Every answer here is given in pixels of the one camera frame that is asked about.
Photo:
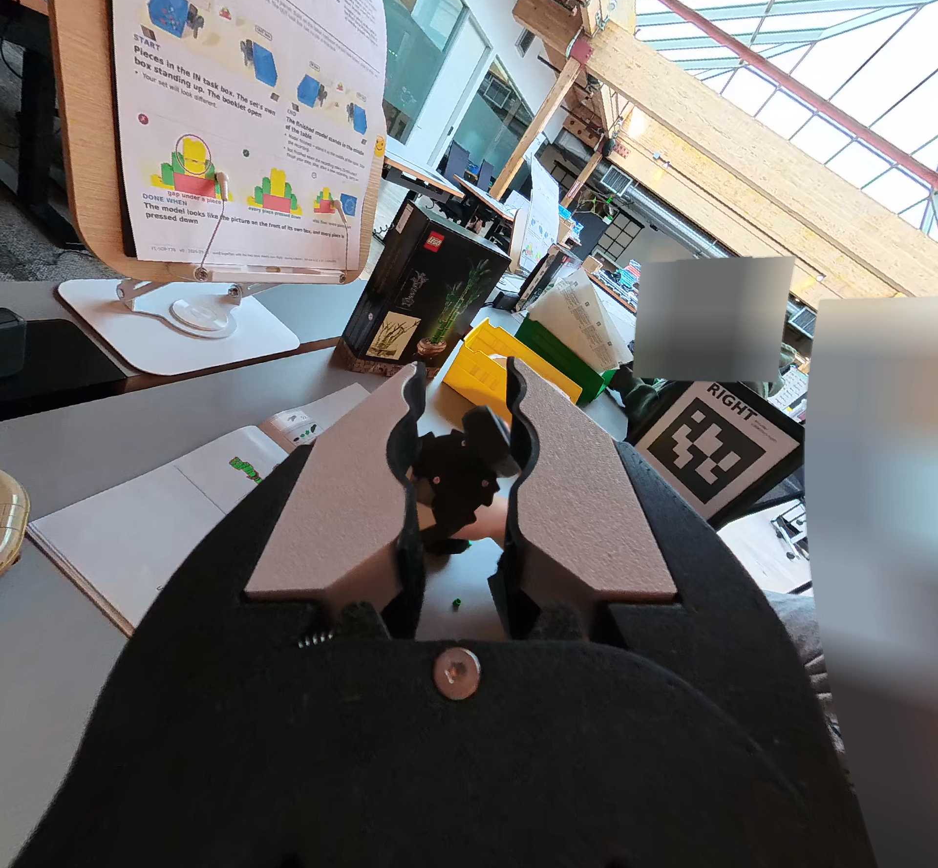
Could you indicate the round tan lego pot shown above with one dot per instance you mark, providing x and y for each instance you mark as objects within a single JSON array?
[{"x": 11, "y": 523}]

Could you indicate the instruction sheet on wooden stand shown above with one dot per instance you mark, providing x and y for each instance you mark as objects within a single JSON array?
[{"x": 80, "y": 113}]

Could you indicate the lego instruction booklet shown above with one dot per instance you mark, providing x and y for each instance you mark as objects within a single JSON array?
[{"x": 132, "y": 538}]

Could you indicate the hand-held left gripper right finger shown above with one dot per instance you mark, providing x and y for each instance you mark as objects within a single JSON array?
[{"x": 586, "y": 516}]

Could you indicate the green plastic bin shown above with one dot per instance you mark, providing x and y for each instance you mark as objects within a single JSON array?
[{"x": 564, "y": 362}]

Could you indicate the person's grey trouser leg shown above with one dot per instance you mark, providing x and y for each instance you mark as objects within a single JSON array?
[{"x": 788, "y": 626}]

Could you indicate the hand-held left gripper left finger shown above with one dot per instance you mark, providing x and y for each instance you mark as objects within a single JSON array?
[{"x": 330, "y": 516}]

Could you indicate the white poster board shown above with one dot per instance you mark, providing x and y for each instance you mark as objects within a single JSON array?
[{"x": 541, "y": 216}]

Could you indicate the yellow plastic bin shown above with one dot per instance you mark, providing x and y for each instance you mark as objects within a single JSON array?
[{"x": 476, "y": 370}]

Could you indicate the black lego set box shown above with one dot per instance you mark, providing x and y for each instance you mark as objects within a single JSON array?
[{"x": 410, "y": 282}]

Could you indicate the person's right hand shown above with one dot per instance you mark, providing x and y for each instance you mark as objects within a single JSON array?
[{"x": 492, "y": 523}]

